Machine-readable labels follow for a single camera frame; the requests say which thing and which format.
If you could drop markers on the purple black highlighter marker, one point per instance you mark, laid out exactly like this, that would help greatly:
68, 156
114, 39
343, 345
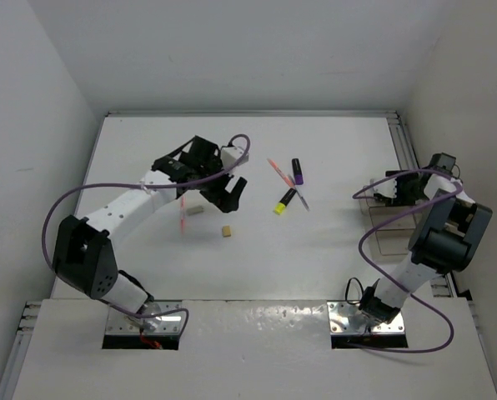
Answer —
297, 170

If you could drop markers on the clear plastic organizer tray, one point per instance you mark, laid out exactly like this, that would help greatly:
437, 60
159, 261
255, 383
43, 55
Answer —
389, 245

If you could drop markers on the orange double-ended pen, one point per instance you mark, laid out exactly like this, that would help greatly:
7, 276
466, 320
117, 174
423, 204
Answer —
276, 168

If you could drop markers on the yellow black highlighter marker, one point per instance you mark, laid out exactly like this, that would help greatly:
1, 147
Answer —
284, 201

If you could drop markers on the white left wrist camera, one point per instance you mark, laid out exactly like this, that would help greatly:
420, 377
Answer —
233, 155

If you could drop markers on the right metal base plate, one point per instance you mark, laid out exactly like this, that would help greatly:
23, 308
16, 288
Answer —
347, 320

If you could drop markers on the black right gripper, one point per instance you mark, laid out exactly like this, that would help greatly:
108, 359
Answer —
399, 200

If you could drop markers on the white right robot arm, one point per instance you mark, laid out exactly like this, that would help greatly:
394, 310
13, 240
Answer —
445, 239

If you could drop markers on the pink double-ended pen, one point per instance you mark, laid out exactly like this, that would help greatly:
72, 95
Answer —
182, 214

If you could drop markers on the orange black highlighter marker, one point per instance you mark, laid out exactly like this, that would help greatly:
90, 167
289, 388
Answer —
386, 190

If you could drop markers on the metal base plate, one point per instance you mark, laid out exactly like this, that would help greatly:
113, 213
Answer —
347, 320
120, 324

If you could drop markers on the tan eraser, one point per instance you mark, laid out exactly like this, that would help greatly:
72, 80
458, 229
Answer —
226, 231

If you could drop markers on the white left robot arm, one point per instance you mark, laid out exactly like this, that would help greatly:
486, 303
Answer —
84, 254

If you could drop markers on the grey white eraser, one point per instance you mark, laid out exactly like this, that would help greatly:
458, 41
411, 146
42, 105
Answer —
194, 210

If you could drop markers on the purple double-ended pen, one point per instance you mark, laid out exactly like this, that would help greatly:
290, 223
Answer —
301, 196

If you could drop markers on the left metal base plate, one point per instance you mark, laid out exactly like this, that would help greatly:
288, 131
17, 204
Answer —
120, 324

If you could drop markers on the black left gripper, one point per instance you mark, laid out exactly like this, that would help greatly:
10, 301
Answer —
223, 203

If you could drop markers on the aluminium frame rail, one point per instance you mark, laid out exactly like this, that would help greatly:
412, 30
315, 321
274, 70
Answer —
391, 114

